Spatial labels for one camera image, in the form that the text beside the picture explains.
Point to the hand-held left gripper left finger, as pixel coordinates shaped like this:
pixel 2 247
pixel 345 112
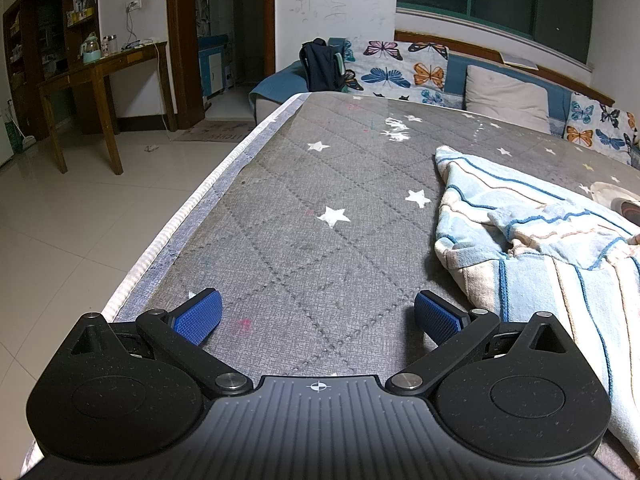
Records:
pixel 197 316

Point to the butterfly print cushion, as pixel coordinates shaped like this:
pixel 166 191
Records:
pixel 595 130
pixel 390 75

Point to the blue cabinet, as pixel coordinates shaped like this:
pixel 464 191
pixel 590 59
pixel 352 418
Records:
pixel 210 70

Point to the patterned door mat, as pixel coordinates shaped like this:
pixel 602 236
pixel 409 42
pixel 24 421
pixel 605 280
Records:
pixel 220 132

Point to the broom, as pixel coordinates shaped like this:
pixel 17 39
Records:
pixel 25 142

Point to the wall socket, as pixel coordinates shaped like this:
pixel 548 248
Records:
pixel 135 4

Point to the glass jar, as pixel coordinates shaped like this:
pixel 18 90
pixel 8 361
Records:
pixel 111 46

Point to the grey book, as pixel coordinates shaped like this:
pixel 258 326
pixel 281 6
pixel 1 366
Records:
pixel 520 61

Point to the dark blue backpack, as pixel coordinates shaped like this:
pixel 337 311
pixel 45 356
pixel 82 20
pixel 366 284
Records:
pixel 320 67

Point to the white power strip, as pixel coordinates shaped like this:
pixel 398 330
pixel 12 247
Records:
pixel 145 42

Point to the beige pillow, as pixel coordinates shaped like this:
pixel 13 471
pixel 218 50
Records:
pixel 500 97

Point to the striped light blue sweater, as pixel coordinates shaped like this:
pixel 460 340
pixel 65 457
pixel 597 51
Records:
pixel 525 220

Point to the mint green kettle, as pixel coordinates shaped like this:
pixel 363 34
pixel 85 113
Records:
pixel 91 52

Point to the wooden shelf cabinet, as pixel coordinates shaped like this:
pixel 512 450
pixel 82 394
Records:
pixel 50 25

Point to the blue sofa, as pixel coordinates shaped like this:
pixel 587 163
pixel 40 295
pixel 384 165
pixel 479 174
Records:
pixel 456 77

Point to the wooden door frame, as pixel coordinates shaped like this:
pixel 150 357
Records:
pixel 177 35

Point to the grey star quilted table cover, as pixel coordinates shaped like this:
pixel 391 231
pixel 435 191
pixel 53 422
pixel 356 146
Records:
pixel 300 210

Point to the wooden desk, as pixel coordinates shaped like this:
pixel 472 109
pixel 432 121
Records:
pixel 100 65

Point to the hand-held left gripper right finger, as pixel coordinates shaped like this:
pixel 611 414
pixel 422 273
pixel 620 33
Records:
pixel 439 316

